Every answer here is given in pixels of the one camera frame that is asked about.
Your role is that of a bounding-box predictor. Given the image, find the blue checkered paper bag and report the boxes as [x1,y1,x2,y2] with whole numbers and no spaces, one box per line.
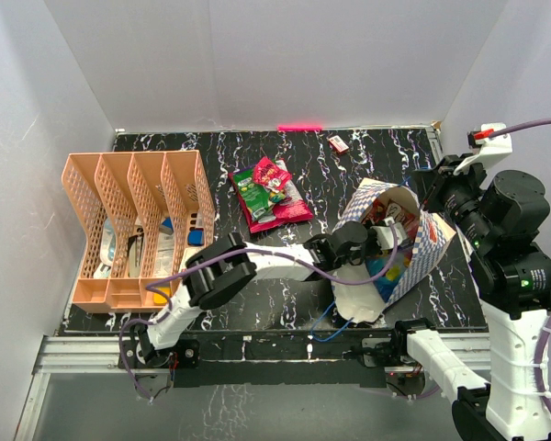
[310,178,455,331]

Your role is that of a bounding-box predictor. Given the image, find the red snack packet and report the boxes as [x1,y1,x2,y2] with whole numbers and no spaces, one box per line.
[252,157,291,192]

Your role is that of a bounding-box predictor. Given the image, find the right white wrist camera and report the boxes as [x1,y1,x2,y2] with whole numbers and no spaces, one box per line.
[454,122,512,175]

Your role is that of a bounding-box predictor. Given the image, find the red white box in organizer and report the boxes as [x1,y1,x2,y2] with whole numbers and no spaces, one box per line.
[178,247,203,273]

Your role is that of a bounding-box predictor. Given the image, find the orange plastic desk organizer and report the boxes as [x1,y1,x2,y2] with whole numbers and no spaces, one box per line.
[62,150,215,313]

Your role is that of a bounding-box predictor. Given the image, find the yellow sponge block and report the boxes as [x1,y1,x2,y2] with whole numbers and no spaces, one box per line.
[152,286,172,306]

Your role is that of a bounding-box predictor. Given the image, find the green snack packet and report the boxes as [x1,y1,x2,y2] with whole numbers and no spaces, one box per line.
[234,168,286,221]

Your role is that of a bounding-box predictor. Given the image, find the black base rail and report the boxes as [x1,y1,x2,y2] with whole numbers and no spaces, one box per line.
[118,328,442,390]

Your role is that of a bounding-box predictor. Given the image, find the blue small block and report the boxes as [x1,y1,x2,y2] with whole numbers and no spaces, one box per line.
[186,229,205,247]

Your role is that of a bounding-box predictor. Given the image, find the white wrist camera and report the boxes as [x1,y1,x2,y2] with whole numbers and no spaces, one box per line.
[374,217,408,250]
[454,122,512,175]

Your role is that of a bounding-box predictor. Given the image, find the blue gummy snack bag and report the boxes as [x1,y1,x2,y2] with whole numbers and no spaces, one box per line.
[365,252,411,302]

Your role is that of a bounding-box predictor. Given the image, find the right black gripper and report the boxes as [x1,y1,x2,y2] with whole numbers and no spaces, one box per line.
[412,153,495,250]

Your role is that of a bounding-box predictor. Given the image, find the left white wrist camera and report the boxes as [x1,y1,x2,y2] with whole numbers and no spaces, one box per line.
[374,217,408,250]

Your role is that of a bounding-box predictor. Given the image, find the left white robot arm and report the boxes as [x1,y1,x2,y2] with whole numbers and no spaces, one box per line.
[134,221,399,367]

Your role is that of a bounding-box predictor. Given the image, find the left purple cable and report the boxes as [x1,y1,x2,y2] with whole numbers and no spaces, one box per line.
[118,224,399,401]

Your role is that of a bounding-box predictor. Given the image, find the pink tape strip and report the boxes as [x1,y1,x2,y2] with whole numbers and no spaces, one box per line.
[277,123,322,132]

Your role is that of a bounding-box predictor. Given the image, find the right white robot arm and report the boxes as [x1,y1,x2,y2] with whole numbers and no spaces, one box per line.
[390,155,551,440]

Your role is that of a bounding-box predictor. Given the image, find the red white small box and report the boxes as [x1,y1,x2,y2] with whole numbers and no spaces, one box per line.
[328,135,349,154]

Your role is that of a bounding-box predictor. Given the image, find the pink chips bag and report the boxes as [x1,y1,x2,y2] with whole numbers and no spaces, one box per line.
[229,159,313,233]

